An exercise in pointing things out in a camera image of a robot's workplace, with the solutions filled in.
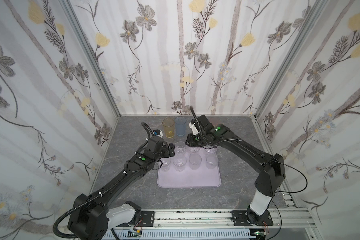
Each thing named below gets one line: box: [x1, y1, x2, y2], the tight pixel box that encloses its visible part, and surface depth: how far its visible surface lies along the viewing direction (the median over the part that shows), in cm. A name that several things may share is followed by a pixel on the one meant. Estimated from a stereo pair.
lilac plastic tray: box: [157, 146, 222, 188], surface depth 92 cm
